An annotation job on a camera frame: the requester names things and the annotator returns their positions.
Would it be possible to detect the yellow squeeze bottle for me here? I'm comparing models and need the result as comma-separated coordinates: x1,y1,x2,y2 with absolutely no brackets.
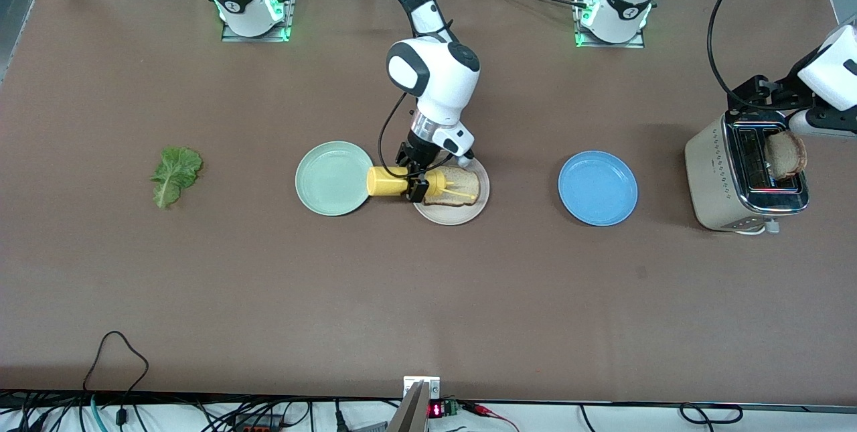
366,165,479,204

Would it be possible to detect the brown bread slice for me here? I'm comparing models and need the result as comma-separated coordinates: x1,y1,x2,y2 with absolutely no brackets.
424,165,481,207
763,131,808,179

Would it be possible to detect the green lettuce leaf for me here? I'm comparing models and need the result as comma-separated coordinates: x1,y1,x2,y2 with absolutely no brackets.
150,146,204,210

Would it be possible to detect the beige plate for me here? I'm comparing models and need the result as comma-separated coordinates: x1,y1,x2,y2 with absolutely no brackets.
409,149,491,226

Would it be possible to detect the pale green plate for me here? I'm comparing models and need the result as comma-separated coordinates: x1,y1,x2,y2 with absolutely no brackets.
295,141,376,217

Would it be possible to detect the blue plate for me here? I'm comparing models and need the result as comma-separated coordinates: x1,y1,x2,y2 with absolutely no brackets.
558,151,639,227

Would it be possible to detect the beige chrome toaster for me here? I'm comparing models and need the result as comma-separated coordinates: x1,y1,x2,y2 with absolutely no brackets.
684,109,811,236

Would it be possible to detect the red clip lead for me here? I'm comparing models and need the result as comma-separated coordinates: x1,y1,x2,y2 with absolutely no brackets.
462,402,520,432

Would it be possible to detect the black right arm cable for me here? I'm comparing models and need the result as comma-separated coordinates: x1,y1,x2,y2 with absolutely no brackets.
377,90,417,179

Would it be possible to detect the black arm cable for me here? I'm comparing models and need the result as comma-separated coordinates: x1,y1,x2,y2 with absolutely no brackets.
707,0,768,96
377,90,417,179

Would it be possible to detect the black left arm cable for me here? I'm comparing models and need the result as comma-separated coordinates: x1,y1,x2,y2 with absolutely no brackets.
707,0,768,96

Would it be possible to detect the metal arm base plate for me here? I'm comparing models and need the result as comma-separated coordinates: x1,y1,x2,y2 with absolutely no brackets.
221,0,297,43
573,0,647,50

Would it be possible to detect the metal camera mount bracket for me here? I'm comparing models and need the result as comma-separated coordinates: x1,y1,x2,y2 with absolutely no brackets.
388,376,441,432

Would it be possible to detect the black coiled cable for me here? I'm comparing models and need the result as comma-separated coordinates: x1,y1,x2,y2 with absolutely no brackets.
680,403,744,425

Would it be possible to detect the thin black looped cable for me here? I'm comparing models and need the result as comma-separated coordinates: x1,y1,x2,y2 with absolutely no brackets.
82,331,150,413

